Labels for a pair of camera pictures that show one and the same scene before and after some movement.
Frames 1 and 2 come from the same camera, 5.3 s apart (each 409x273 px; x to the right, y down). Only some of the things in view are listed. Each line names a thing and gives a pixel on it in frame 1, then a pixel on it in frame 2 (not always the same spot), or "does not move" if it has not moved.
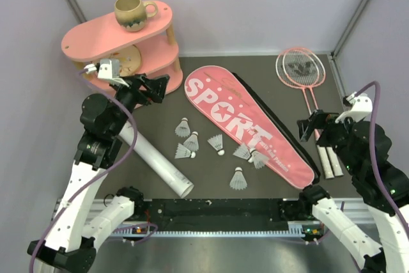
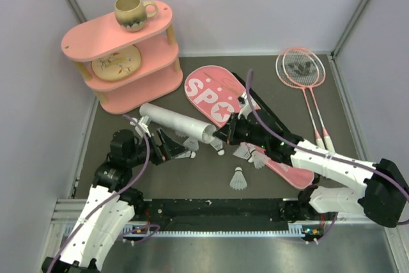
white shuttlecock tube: (156, 162) to (179, 123)
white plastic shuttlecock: (216, 141) does not move
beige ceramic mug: (131, 12) does not move
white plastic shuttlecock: (192, 143) does not move
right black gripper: (317, 119) to (228, 132)
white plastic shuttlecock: (183, 153) does not move
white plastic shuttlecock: (238, 181) does not move
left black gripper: (156, 87) to (172, 148)
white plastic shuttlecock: (259, 160) does not move
